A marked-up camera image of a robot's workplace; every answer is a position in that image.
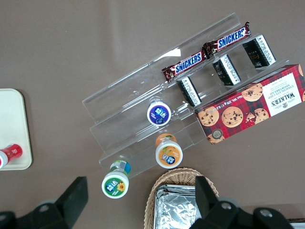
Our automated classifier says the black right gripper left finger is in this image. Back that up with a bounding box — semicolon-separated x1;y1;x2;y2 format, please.
0;176;89;229

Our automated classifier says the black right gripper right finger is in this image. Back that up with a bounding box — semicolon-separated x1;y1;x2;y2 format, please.
190;176;294;229

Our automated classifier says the light wicker basket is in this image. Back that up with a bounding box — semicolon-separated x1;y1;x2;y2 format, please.
144;167;219;229

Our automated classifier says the cream plastic tray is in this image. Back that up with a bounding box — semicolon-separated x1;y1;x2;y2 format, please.
0;88;33;171

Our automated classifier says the silver aluminium foil container stack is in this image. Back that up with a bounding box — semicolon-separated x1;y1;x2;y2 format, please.
153;183;203;229

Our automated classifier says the green lid gum jar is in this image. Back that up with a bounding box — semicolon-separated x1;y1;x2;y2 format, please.
101;159;132;199

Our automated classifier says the orange lid gum jar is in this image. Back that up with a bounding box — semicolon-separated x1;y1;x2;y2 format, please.
154;133;183;169

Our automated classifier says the red lid gum jar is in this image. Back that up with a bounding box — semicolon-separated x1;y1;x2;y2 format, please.
0;143;23;169

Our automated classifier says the white rectangular snack bin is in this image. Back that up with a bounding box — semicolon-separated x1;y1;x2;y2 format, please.
287;218;305;229

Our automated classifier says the purple lid gum jar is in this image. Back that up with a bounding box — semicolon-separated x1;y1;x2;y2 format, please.
146;96;172;126

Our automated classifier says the red Walkers cookie box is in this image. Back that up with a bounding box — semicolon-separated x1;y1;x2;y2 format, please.
194;63;305;145

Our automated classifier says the small black white box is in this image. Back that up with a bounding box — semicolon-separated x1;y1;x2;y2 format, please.
242;34;277;70
212;53;242;86
176;76;202;107

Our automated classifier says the clear acrylic tiered display stand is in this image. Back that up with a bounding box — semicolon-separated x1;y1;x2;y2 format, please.
81;12;290;179

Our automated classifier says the Snickers chocolate bar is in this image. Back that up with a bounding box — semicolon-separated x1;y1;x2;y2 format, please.
202;21;251;59
162;51;208;83

